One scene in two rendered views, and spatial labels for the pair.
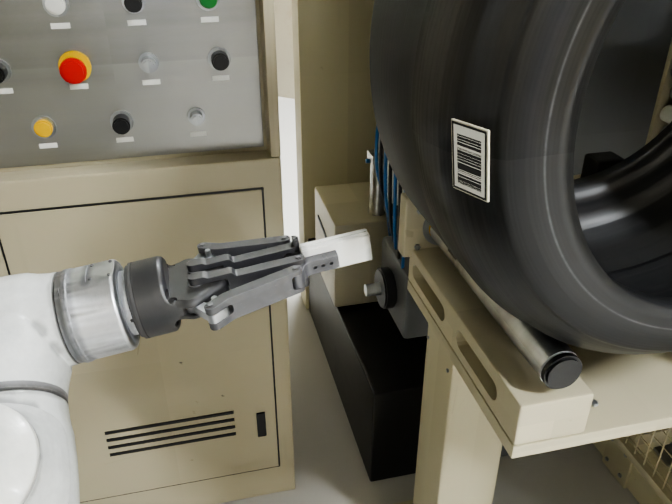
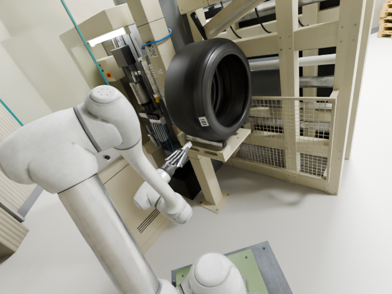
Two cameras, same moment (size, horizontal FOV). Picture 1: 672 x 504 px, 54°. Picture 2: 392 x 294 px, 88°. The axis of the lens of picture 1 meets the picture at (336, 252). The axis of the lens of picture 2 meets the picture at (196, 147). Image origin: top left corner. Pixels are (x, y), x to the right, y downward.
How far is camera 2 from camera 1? 0.61 m
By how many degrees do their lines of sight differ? 23
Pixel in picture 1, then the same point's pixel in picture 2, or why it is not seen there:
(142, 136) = (112, 157)
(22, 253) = not seen: hidden behind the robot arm
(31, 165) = not seen: hidden behind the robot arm
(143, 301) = (169, 170)
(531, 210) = (213, 123)
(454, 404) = (203, 168)
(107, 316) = (166, 175)
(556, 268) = (219, 129)
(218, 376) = not seen: hidden behind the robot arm
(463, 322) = (204, 148)
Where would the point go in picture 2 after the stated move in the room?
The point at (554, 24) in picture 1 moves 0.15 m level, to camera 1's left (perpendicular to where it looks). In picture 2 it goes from (205, 100) to (182, 114)
